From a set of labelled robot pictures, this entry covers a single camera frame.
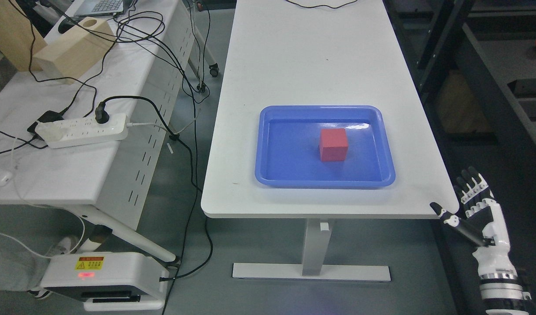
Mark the silver laptop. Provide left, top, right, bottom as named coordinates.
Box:
left=74, top=0, right=134, bottom=17

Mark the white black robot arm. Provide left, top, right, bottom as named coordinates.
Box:
left=479, top=272, right=530, bottom=315

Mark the brown cardboard box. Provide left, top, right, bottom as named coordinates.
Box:
left=0, top=0, right=46, bottom=72

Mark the light wooden block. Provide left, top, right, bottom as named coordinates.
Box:
left=33, top=17, right=115, bottom=84

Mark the white folding table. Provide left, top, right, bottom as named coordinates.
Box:
left=0, top=0, right=198, bottom=263

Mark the white standing desk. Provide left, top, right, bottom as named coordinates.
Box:
left=200, top=0, right=459, bottom=282

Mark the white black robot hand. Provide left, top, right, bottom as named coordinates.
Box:
left=430, top=167, right=518, bottom=280

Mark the white floor power unit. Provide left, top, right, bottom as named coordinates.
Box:
left=40, top=252, right=168, bottom=312

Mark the black power adapter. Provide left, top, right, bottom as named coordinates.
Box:
left=27, top=110, right=64, bottom=140

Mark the white power strip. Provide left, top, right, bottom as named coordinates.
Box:
left=35, top=113, right=129, bottom=149

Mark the black power cable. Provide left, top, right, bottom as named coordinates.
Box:
left=95, top=0, right=214, bottom=315

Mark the black metal right shelf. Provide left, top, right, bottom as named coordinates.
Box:
left=384, top=0, right=536, bottom=315

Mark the pink foam block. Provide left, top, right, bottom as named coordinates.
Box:
left=319, top=128, right=349, bottom=162

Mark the blue plastic tray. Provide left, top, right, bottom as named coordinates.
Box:
left=255, top=105, right=396, bottom=189

